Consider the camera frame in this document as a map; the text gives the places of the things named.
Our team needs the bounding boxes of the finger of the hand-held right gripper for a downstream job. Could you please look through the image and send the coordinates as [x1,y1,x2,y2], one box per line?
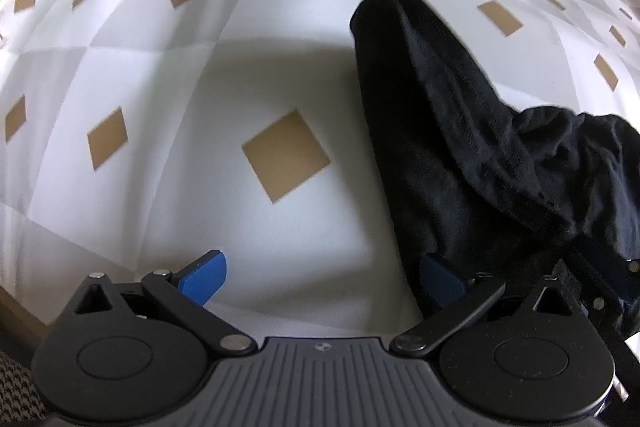
[554,236,640,344]

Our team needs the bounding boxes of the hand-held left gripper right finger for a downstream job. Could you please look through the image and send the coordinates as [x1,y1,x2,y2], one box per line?
[390,253,584,356]

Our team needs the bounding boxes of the black t-shirt with red print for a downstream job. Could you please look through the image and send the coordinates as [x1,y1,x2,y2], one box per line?
[350,0,640,338]

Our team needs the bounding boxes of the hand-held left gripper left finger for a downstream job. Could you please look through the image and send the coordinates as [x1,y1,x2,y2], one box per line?
[61,249,258,355]

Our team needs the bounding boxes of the houndstooth patterned cloth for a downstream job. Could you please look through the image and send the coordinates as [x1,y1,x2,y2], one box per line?
[0,347,48,427]

